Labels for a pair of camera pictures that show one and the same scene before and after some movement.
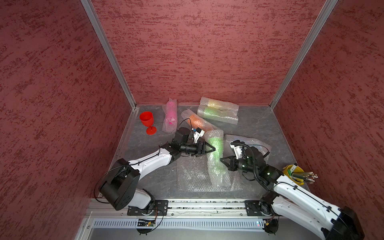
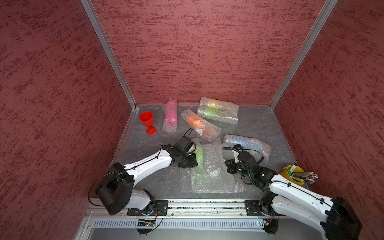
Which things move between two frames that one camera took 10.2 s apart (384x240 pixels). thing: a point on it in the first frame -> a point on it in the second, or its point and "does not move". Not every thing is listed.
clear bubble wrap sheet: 193,175 does not move
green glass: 219,176 -> 199,172
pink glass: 170,124 does not move
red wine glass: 147,119 does not move
